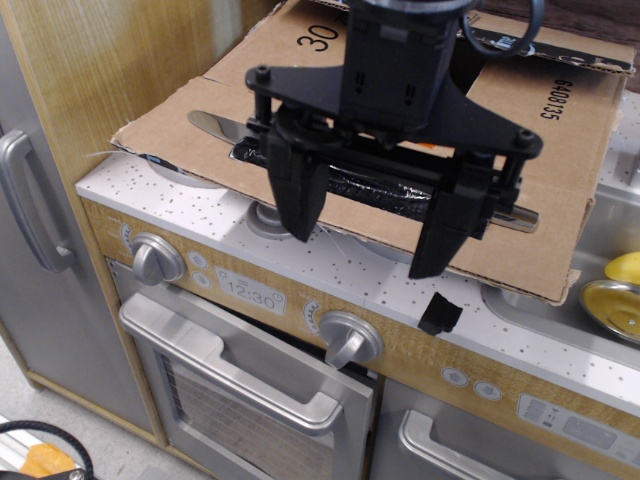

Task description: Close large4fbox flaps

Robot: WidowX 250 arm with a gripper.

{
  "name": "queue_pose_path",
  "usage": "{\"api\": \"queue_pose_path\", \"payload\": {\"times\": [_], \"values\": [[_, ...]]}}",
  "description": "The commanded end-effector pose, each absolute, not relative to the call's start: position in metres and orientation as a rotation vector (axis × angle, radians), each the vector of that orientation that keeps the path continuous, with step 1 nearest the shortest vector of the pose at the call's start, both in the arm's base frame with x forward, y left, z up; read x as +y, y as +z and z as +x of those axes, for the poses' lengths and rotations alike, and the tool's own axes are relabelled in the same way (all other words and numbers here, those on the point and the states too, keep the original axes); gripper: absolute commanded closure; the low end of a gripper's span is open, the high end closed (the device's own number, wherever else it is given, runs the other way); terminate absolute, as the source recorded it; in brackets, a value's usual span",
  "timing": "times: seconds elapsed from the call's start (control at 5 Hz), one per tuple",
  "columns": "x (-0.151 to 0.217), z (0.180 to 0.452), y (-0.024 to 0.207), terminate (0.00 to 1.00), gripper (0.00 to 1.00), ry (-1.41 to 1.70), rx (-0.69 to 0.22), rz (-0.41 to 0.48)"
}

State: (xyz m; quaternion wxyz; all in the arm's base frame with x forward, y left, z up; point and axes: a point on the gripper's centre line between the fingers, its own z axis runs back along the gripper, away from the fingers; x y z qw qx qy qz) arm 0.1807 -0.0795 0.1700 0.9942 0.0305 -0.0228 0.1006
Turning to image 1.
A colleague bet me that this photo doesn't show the silver toy oven door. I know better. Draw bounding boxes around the silver toy oven door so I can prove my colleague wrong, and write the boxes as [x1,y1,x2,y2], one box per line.
[119,293,375,479]

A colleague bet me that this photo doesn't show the silver metal bowl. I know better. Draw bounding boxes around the silver metal bowl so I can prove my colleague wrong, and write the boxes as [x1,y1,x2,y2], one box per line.
[580,280,639,344]

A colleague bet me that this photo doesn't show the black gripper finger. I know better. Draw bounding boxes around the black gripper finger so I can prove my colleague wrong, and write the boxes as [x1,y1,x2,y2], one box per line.
[409,154,493,279]
[264,126,329,242]

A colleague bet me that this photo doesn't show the black cable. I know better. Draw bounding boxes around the black cable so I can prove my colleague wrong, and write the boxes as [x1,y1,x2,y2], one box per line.
[460,0,546,59]

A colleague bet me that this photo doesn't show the grey toy fridge door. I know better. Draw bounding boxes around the grey toy fridge door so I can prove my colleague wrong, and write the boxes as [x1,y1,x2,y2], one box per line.
[1,29,152,434]

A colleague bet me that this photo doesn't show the yellow toy banana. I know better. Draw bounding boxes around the yellow toy banana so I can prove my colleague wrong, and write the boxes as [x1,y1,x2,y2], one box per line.
[604,252,640,285]

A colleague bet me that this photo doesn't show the wooden toy kitchen unit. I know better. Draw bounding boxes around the wooden toy kitchen unit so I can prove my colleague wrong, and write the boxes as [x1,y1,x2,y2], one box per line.
[1,1,639,460]

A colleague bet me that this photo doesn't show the silver left oven knob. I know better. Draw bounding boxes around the silver left oven knob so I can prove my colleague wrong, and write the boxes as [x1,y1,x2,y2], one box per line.
[131,232,186,286]

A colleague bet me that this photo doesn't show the large brown cardboard box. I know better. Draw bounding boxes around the large brown cardboard box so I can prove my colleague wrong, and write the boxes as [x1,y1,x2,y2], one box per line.
[113,1,624,302]

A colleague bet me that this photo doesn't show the silver dishwasher door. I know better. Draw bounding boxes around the silver dishwasher door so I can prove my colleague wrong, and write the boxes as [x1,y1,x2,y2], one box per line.
[369,380,639,479]

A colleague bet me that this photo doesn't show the black tape piece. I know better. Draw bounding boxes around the black tape piece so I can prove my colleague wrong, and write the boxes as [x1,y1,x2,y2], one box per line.
[418,292,463,336]

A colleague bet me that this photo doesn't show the silver knife with black handle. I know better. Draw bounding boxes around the silver knife with black handle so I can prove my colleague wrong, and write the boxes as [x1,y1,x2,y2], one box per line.
[187,110,539,233]

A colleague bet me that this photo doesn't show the silver oven knob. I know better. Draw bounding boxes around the silver oven knob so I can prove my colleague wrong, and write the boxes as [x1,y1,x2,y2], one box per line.
[131,232,186,286]
[318,311,384,369]

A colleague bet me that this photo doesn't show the black ring with orange object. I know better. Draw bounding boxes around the black ring with orange object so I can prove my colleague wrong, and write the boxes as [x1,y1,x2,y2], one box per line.
[0,420,94,480]

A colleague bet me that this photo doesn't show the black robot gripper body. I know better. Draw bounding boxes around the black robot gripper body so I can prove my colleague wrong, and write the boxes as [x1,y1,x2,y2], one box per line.
[243,0,545,161]

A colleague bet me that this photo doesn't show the silver right oven knob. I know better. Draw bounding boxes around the silver right oven knob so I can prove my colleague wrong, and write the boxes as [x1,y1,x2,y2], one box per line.
[318,311,384,369]

